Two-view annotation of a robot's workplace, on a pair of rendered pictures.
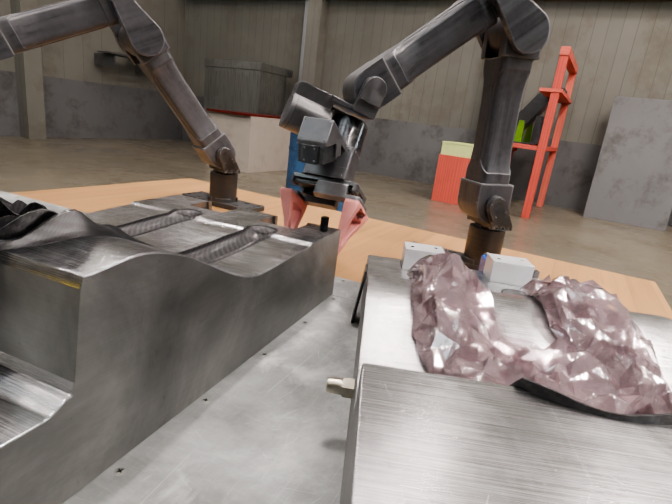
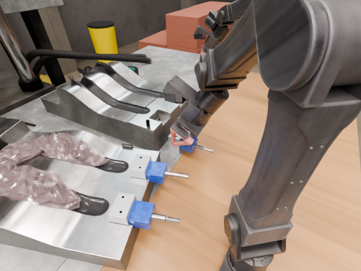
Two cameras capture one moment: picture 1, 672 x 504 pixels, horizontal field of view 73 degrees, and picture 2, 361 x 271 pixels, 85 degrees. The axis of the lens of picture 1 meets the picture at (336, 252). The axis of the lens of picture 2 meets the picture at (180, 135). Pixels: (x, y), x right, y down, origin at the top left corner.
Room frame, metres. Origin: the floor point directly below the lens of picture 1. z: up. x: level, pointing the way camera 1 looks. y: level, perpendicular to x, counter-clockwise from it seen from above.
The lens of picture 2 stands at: (0.69, -0.41, 1.23)
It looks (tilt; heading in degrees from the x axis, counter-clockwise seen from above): 40 degrees down; 97
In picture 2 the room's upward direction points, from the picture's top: straight up
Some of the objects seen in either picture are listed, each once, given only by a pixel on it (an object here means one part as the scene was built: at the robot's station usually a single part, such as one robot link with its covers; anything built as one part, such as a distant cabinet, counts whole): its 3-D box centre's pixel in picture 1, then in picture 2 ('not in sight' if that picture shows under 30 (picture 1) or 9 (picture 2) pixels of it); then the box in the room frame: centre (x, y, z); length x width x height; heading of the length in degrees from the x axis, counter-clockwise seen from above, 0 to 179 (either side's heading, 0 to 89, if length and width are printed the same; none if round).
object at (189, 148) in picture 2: not in sight; (192, 144); (0.67, 0.02, 0.83); 0.13 x 0.05 x 0.05; 160
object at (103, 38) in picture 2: not in sight; (105, 44); (-0.85, 2.70, 0.30); 0.39 x 0.38 x 0.60; 154
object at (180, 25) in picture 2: not in sight; (188, 38); (0.44, 2.77, 0.41); 1.45 x 0.98 x 0.81; 64
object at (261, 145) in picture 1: (273, 141); not in sight; (8.60, 1.40, 0.45); 2.66 x 0.85 x 0.91; 154
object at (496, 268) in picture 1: (496, 268); (147, 215); (0.60, -0.22, 0.86); 0.13 x 0.05 x 0.05; 177
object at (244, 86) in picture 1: (246, 111); not in sight; (9.86, 2.22, 0.91); 1.42 x 1.09 x 1.83; 64
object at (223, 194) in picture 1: (223, 187); not in sight; (1.05, 0.28, 0.84); 0.20 x 0.07 x 0.08; 64
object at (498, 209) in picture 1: (487, 210); (254, 232); (0.79, -0.25, 0.90); 0.09 x 0.06 x 0.06; 16
